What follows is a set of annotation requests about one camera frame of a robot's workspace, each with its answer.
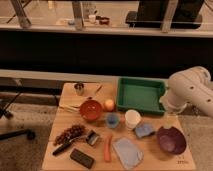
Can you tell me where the white mug on shelf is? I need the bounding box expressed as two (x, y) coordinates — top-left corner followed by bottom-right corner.
(89, 14), (96, 23)

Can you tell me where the red bowl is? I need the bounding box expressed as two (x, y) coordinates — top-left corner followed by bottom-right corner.
(79, 100), (103, 121)

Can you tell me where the green plastic tray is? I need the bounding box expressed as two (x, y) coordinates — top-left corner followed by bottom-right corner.
(116, 77), (166, 116)

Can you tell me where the metal cup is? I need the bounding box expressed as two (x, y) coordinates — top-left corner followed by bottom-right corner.
(74, 82), (84, 96)

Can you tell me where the dark bowl on shelf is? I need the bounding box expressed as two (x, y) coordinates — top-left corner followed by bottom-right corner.
(99, 17), (110, 25)

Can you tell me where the white cup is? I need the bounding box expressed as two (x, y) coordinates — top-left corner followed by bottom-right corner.
(124, 110), (141, 130)

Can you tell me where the light blue cloth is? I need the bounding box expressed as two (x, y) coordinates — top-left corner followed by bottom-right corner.
(113, 137), (144, 170)

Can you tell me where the black handled knife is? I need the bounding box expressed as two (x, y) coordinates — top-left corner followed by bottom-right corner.
(52, 135), (86, 156)

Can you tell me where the black rectangular block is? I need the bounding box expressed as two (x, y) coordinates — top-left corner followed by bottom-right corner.
(70, 149), (95, 169)

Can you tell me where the black monitor on shelf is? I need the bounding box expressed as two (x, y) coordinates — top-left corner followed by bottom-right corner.
(125, 0), (204, 29)

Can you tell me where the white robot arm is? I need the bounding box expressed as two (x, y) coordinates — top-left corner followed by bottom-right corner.
(159, 66), (213, 118)

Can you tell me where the wooden cutting board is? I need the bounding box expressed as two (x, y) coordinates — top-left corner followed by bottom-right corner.
(59, 83), (117, 112)

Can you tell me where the blue sponge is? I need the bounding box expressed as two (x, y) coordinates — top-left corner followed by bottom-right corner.
(135, 123), (155, 138)

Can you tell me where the bunch of dark grapes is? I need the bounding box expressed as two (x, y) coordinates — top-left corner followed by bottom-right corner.
(54, 124), (85, 145)

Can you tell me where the orange carrot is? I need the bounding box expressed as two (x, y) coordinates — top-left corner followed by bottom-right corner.
(104, 134), (112, 162)

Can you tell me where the purple bowl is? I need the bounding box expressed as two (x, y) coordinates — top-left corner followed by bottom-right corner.
(157, 127), (187, 155)

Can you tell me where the orange ball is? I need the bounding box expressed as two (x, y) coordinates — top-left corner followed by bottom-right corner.
(104, 99), (115, 111)

